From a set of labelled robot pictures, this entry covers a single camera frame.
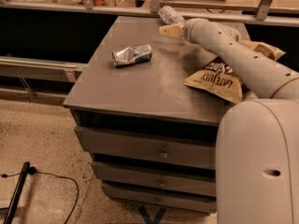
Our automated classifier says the grey drawer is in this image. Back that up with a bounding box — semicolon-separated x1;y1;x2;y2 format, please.
91;161;216;197
102;183;217;213
75;126;216;170

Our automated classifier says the clear plastic water bottle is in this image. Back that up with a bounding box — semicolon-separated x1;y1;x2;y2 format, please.
158;6;185;25

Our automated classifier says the grey drawer cabinet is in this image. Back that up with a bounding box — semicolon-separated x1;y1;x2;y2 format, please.
64;17;231;202

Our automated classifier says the bottom grey drawer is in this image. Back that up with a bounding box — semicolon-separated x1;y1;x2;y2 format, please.
102;183;217;213

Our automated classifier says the crushed silver blue can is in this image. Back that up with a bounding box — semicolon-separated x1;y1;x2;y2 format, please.
112;45;152;67

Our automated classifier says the middle grey drawer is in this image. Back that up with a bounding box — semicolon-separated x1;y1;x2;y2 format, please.
91;161;216;197

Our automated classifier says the top grey drawer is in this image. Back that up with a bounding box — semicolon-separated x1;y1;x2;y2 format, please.
75;126;216;170

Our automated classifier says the blue tape floor marker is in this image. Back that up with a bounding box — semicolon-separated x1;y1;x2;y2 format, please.
137;205;167;224

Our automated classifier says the grey metal railing frame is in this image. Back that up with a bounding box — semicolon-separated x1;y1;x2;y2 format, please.
0;0;299;27

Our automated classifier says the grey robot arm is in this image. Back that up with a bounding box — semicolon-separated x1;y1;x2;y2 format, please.
160;19;299;224

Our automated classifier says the brown yellow chip bag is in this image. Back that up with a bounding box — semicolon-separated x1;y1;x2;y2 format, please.
184;40;285;104

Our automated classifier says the black pole on floor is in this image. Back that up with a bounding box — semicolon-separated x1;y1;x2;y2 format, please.
4;161;30;224

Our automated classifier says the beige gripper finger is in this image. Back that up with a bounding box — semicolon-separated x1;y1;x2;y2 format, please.
159;24;183;38

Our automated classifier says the black floor cable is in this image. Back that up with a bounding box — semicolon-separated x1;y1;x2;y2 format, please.
0;166;80;224

